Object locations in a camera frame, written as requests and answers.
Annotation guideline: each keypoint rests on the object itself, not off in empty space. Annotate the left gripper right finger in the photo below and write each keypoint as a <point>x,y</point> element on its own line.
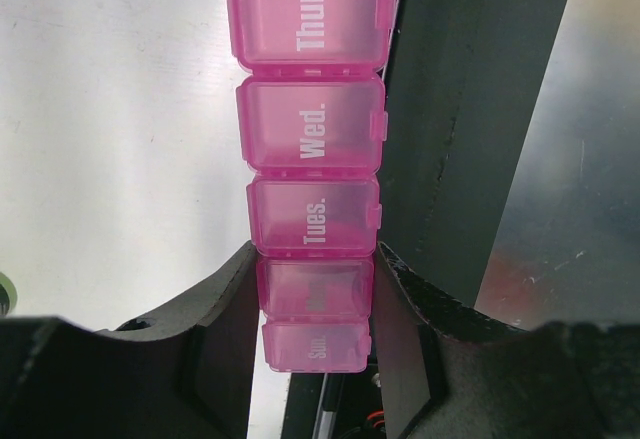
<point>480,374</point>

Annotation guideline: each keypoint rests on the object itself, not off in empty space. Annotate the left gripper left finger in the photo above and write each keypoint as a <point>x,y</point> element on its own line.
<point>182,370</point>

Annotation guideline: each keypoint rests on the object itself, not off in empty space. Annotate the pink weekly pill organizer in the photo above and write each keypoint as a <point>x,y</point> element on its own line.
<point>313,123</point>

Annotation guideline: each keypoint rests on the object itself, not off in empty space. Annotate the green lidded pill bottle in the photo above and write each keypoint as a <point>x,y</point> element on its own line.
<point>8,295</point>

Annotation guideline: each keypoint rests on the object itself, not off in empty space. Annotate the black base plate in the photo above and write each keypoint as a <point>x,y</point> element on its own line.
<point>462,83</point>

